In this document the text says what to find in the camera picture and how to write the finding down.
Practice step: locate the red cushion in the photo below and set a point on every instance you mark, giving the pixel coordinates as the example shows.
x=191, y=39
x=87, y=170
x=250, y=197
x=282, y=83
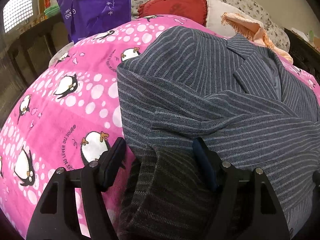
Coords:
x=195, y=10

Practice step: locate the grey striped suit jacket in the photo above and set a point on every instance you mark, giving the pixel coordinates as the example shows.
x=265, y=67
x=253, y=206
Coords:
x=241, y=101

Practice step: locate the pink penguin bedspread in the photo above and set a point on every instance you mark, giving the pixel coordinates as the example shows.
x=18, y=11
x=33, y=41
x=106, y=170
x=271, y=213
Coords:
x=71, y=115

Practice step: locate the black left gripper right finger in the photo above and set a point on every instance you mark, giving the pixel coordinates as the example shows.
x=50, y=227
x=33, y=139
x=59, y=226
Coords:
x=244, y=203

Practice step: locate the dark wooden nightstand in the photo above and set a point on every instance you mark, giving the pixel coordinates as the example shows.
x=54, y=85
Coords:
x=304, y=55

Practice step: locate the dark wooden chair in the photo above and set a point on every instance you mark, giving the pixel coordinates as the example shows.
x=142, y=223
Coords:
x=26, y=57

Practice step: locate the orange fringed cloth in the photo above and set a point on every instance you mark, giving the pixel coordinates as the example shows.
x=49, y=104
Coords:
x=254, y=31

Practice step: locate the purple shopping bag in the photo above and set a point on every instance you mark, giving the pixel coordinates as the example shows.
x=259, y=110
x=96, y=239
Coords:
x=84, y=18

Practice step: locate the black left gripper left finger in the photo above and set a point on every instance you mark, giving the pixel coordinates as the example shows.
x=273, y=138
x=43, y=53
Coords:
x=55, y=216

